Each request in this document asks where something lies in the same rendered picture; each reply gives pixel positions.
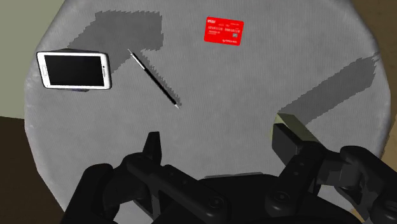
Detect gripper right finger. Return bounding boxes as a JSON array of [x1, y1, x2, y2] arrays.
[[265, 113, 397, 224]]

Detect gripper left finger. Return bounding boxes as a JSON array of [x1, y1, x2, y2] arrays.
[[60, 131, 229, 224]]

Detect round grey table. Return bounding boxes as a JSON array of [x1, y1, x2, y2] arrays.
[[24, 0, 392, 224]]

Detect black pen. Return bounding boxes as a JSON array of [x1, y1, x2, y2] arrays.
[[127, 48, 181, 109]]

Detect white smartphone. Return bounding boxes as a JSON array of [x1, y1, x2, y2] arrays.
[[36, 50, 113, 92]]

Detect red card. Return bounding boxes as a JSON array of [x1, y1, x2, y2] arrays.
[[204, 16, 244, 46]]

